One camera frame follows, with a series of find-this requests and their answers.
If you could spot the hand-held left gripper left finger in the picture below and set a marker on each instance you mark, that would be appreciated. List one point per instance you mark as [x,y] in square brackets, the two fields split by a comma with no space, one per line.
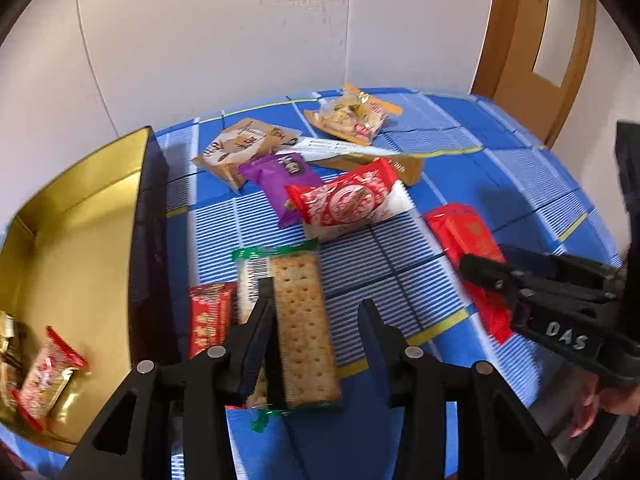
[260,340]

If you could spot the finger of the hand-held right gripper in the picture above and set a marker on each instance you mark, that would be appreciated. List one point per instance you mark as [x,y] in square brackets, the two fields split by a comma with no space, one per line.
[535,257]
[482,270]

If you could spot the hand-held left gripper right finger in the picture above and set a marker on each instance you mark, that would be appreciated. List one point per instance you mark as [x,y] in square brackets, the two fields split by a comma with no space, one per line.
[372,340]

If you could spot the plain red snack packet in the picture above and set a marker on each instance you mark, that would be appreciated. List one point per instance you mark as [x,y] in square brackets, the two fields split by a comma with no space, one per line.
[465,240]

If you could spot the clear cracker packet green ends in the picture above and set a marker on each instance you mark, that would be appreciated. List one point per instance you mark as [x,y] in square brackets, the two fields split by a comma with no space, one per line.
[300,325]

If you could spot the red and white wafer packet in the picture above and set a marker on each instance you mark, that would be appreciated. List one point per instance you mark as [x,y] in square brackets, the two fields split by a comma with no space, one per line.
[345,200]

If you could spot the long white and brown packet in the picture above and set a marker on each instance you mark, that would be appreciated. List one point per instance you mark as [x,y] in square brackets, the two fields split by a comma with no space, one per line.
[370,162]

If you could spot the purple snack packet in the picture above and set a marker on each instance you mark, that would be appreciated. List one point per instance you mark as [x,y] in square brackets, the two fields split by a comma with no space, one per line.
[282,182]

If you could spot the brown round pastry packet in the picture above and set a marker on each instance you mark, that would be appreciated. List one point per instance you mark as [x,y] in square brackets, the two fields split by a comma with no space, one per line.
[240,147]

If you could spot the gold tin box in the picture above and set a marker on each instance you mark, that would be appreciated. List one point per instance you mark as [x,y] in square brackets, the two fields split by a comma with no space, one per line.
[75,260]

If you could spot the clear orange-edged snack packet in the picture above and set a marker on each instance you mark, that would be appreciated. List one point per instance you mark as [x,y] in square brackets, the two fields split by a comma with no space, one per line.
[352,115]

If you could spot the person's right hand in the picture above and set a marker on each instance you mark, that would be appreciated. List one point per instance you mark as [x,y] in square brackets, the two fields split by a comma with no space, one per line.
[595,405]

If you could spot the small red patterned snack packet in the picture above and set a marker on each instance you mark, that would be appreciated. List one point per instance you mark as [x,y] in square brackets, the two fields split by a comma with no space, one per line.
[212,317]

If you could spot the white snack packet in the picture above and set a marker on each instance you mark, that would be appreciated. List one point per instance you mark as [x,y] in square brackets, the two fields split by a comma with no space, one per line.
[397,202]

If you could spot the small red and white packet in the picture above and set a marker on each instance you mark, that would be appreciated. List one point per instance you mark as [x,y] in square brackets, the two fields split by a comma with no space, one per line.
[45,380]

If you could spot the wooden door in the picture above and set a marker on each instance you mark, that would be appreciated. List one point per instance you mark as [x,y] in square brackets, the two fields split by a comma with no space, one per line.
[515,35]

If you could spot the gold foil snack packets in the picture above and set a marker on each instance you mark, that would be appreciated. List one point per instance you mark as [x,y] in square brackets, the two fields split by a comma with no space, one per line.
[7,355]

